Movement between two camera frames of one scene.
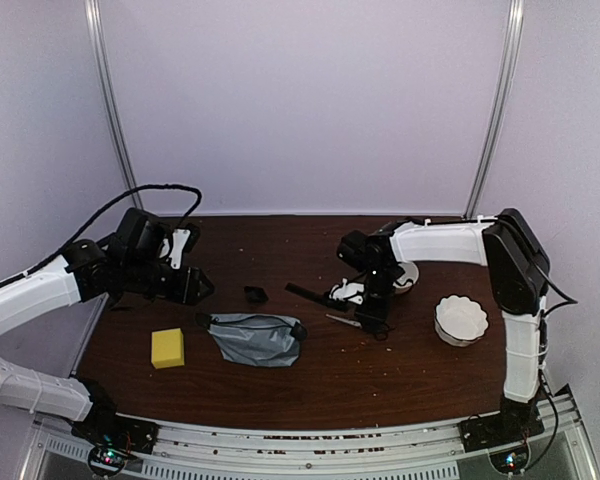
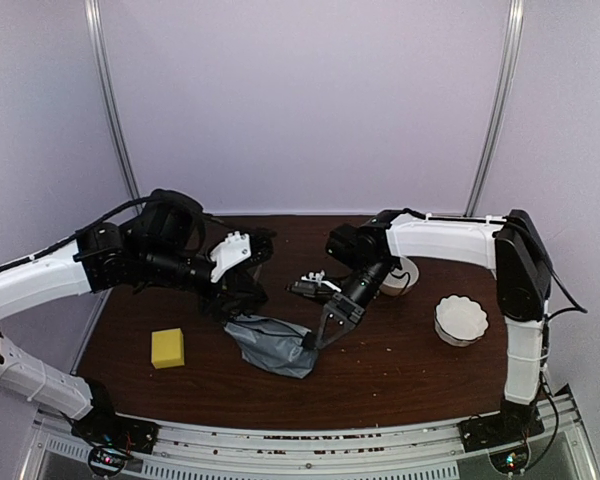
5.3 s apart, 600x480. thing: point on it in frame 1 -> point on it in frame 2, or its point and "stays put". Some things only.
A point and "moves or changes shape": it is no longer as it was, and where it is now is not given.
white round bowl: [407, 280] stays put
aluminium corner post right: [515, 28] stays put
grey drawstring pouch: [254, 339] moves or changes shape
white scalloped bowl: [459, 321] stays put
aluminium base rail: [435, 449] stays put
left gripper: [185, 291] -> [236, 283]
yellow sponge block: [167, 348] stays put
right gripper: [378, 315] -> [342, 315]
